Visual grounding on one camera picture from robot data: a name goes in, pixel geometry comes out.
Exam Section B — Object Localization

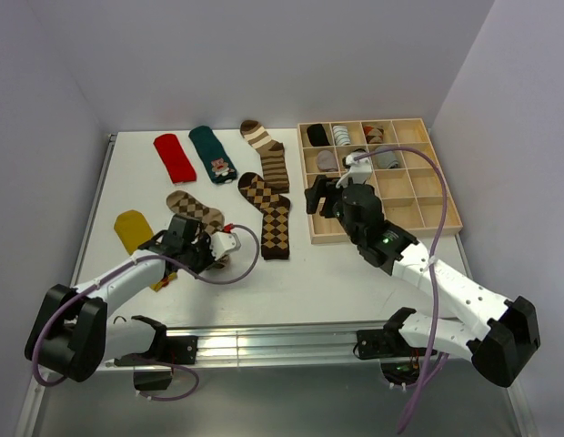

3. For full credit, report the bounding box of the light brown argyle sock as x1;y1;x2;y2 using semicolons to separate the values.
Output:
165;190;230;269

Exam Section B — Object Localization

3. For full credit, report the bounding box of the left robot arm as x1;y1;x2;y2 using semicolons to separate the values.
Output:
25;215;215;387

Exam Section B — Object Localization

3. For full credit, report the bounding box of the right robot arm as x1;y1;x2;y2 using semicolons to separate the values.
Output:
305;175;540;388

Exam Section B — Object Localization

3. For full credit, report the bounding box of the rolled beige sock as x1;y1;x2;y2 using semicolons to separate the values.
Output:
316;149;338;172

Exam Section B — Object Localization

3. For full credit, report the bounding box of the dark brown argyle sock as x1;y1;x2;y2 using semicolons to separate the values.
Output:
237;172;291;260

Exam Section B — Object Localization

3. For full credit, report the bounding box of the brown striped sock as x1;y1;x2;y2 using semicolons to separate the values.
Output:
239;119;290;194

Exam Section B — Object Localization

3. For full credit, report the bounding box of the rolled black white sock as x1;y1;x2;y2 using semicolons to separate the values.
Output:
347;147;368;157

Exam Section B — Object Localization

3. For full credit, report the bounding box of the yellow bear sock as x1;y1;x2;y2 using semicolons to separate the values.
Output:
114;209;178;292

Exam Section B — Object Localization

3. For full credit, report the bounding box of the rolled white striped sock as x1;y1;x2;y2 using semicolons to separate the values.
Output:
332;125;351;146

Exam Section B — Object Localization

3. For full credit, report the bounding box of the rolled grey sock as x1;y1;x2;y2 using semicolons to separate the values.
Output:
373;146;400;169

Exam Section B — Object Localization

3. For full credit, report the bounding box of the red sock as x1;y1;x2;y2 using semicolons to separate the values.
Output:
153;133;196;184

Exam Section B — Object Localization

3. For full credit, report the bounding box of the rolled orange argyle sock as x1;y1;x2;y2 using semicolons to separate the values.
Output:
362;124;384;144

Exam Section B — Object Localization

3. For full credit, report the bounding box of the green bear sock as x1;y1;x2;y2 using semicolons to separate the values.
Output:
188;126;237;185

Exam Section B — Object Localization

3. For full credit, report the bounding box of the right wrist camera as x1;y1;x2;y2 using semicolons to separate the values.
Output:
336;154;373;188

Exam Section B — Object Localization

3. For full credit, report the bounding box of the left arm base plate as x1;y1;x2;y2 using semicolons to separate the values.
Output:
162;335;198;365

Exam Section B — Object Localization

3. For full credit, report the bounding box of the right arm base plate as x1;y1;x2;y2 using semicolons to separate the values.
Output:
355;329;400;361

